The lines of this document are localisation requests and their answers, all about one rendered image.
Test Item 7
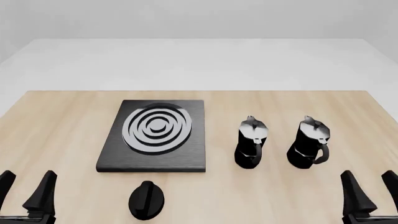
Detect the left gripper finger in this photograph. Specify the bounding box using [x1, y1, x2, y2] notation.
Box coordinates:
[22, 170, 58, 217]
[0, 170, 17, 206]

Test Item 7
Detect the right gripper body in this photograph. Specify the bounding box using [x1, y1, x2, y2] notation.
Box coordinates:
[341, 206, 398, 224]

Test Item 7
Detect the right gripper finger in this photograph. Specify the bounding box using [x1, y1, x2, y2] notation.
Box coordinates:
[381, 170, 398, 207]
[340, 170, 378, 216]

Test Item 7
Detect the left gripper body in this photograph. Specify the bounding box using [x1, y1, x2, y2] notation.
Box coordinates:
[0, 205, 57, 224]

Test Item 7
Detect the black moka pot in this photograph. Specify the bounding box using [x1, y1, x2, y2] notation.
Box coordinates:
[286, 114, 331, 170]
[234, 114, 269, 170]

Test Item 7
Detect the flat black stove plate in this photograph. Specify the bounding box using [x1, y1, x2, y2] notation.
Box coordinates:
[96, 99, 207, 174]

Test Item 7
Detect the round black stove knob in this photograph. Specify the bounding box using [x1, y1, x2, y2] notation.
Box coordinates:
[128, 180, 165, 220]

